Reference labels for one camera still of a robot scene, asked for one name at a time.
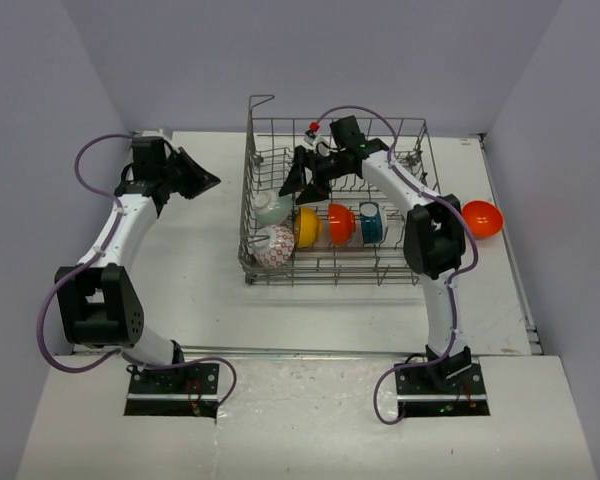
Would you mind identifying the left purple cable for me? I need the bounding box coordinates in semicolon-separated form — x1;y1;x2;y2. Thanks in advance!
35;132;237;409

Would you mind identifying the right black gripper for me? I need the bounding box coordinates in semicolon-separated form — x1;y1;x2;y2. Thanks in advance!
280;146;348;206

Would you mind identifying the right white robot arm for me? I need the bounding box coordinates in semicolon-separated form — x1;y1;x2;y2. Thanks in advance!
279;116;476;393

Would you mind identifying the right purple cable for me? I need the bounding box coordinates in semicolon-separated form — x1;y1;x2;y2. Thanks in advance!
313;104;479;425

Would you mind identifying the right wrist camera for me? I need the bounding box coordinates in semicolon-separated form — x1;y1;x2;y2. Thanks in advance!
304;121;331;157

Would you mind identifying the pale green ceramic bowl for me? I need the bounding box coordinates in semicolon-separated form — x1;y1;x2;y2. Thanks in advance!
253;190;293;226

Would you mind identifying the orange white bowl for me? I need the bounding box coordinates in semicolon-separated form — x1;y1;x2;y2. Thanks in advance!
328;203;356;246

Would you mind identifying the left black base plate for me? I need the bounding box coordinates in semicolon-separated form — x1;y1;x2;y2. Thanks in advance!
126;363;220;400

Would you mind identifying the red patterned white bowl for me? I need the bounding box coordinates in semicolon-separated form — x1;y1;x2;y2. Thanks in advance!
252;225;295;268

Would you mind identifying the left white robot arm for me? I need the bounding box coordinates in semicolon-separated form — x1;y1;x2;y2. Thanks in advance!
51;134;221;393

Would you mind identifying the grey wire dish rack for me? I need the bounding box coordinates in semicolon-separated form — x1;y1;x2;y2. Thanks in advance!
238;94;440;286

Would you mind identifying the purple cable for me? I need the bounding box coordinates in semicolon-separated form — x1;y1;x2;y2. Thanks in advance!
35;132;237;409
313;104;479;425

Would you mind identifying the yellow bowl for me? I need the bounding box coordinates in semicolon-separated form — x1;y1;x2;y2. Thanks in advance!
294;207;323;248

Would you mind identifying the teal white bowl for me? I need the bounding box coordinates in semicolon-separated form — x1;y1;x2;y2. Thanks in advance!
359;201;385;245

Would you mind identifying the orange plastic bowl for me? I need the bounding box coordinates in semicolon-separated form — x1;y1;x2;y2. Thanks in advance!
462;200;504;239

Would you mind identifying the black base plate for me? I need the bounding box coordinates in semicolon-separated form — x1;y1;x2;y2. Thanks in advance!
395;361;486;397
126;363;220;400

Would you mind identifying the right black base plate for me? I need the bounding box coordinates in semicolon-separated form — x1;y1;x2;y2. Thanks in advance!
395;361;486;397

